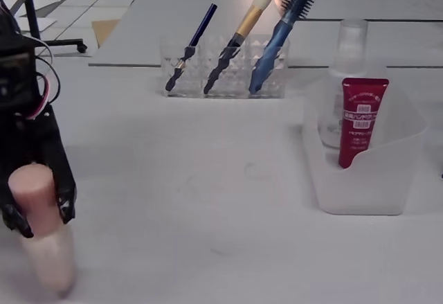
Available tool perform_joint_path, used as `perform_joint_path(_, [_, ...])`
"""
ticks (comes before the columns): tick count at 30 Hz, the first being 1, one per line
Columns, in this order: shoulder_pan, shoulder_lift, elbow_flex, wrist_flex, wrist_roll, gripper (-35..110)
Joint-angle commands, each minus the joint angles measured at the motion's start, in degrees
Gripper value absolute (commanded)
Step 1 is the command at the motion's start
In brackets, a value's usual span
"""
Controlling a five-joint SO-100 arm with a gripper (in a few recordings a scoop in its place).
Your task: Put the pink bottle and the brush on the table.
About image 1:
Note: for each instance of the dark thin cosmetic pencil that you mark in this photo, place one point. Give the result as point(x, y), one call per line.
point(204, 23)

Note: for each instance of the makeup brush with gold ferrule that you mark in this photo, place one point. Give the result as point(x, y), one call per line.
point(246, 23)

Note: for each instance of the brown cardboard piece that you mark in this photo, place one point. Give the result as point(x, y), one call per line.
point(104, 32)

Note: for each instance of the red hand cream tube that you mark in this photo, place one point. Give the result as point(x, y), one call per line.
point(360, 127)

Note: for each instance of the clear faceted acrylic organizer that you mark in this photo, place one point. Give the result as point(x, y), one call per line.
point(242, 82)

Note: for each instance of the blue round hairbrush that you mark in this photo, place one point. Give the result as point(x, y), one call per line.
point(280, 34)

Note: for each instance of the frosted white plastic bin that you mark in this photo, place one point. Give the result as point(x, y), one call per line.
point(363, 193)

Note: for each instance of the clear bottle with clear cap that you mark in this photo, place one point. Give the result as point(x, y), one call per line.
point(351, 41)

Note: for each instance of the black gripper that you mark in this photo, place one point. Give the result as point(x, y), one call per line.
point(34, 138)

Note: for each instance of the pink bottle with pink cap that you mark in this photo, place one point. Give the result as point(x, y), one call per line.
point(38, 207)

